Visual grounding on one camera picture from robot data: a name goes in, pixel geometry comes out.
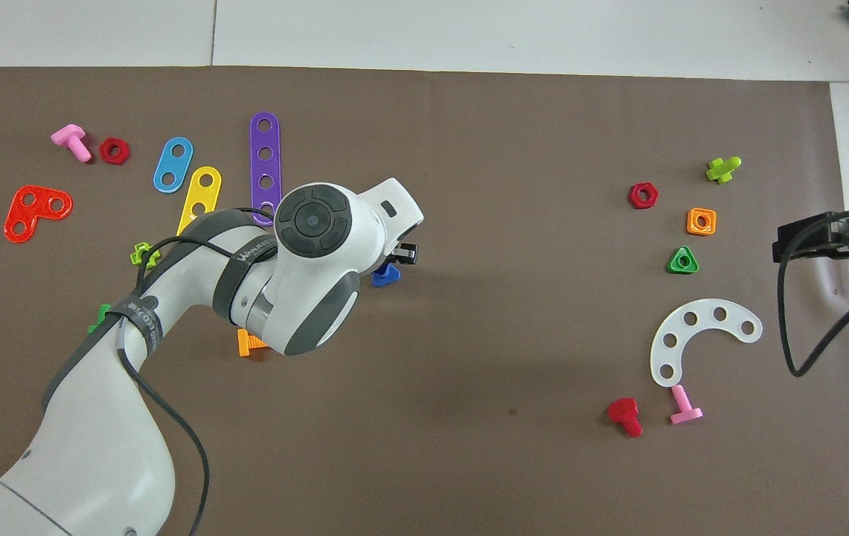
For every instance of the green plastic screw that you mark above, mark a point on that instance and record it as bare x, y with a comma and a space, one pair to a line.
103, 313

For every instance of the blue two-hole plastic strip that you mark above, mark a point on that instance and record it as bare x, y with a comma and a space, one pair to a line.
173, 165

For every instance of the lime green cross screw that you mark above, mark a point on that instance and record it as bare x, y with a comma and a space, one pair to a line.
722, 171

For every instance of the red hexagonal plastic nut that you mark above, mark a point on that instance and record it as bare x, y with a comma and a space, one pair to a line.
105, 150
634, 196

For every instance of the green triangular plastic nut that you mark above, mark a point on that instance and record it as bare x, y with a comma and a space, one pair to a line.
673, 268

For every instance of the pink plastic screw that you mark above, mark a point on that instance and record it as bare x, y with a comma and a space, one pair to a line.
686, 414
71, 138

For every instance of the red plastic screw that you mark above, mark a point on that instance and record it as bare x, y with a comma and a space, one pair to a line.
623, 411

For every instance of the brown paper table mat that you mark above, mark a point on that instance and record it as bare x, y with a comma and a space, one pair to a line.
513, 372

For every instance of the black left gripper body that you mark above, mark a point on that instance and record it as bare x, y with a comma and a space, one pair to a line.
405, 254

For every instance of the white curved five-hole plate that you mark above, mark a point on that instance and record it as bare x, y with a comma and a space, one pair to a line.
705, 313

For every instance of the orange angled three-hole plate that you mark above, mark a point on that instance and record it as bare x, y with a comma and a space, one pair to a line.
37, 214

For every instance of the yellow three-hole plastic strip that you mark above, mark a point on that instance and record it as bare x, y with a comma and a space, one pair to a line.
202, 194

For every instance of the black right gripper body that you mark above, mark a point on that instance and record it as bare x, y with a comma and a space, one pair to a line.
815, 238

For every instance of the orange plastic screw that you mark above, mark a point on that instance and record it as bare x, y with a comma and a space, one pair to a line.
245, 344

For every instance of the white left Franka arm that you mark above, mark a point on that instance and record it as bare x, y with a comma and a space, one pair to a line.
97, 417

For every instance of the orange square plastic nut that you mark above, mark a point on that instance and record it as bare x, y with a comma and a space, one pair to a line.
692, 229

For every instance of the lime green cross nut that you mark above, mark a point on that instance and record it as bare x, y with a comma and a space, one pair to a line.
138, 257

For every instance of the purple four-hole plastic strip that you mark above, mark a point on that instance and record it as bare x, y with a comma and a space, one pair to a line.
266, 167

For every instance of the blue triangular-head plastic screw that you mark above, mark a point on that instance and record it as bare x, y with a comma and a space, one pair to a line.
383, 279

